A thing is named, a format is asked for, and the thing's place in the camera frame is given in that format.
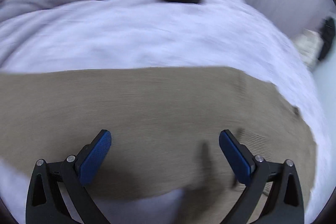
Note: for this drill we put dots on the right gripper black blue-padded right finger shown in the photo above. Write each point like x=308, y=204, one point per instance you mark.
x=285, y=201

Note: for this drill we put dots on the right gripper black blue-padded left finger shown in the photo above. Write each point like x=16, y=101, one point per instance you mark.
x=45, y=203

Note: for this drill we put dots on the brown knitted sweater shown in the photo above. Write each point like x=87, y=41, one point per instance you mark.
x=165, y=124

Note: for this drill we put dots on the cream puffer jacket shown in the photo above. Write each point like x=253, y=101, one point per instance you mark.
x=309, y=45

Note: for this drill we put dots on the lavender plush bed blanket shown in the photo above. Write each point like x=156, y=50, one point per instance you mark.
x=124, y=34

